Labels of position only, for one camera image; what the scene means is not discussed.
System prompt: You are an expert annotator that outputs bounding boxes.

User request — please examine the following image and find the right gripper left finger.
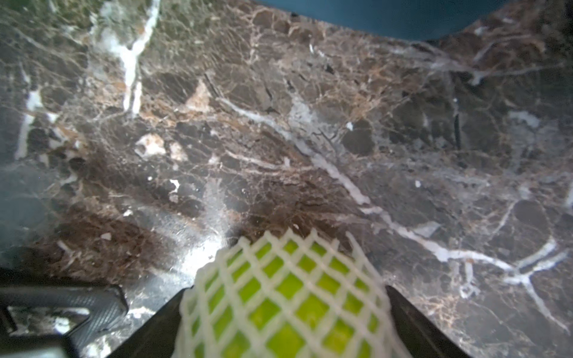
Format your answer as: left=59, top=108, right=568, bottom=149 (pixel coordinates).
left=109, top=289, right=186, bottom=358

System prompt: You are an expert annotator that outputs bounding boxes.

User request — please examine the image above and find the grey bin of foam nets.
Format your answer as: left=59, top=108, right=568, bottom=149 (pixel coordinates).
left=261, top=0, right=506, bottom=41

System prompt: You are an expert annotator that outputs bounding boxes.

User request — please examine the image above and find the custard apple green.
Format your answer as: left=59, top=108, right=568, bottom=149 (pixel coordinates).
left=192, top=239, right=381, bottom=358

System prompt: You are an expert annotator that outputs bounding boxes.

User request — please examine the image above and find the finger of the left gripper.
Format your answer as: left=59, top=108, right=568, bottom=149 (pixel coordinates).
left=1, top=268, right=128, bottom=357

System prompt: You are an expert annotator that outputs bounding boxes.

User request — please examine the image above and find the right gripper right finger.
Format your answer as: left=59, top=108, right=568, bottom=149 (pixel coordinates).
left=386, top=285, right=470, bottom=358

